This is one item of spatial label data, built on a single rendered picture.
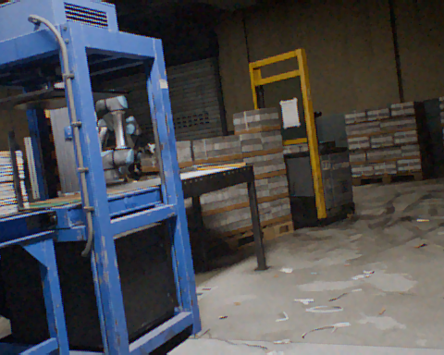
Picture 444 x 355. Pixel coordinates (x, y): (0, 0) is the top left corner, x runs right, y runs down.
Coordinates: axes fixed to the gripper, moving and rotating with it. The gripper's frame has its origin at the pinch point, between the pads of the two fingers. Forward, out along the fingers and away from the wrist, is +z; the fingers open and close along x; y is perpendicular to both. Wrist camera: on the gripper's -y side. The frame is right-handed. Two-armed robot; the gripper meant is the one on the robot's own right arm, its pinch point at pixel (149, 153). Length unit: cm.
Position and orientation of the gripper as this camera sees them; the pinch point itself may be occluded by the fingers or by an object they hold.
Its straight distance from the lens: 477.9
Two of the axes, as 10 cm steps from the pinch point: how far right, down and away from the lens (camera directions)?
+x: -6.7, 0.5, 7.4
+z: 4.8, 7.9, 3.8
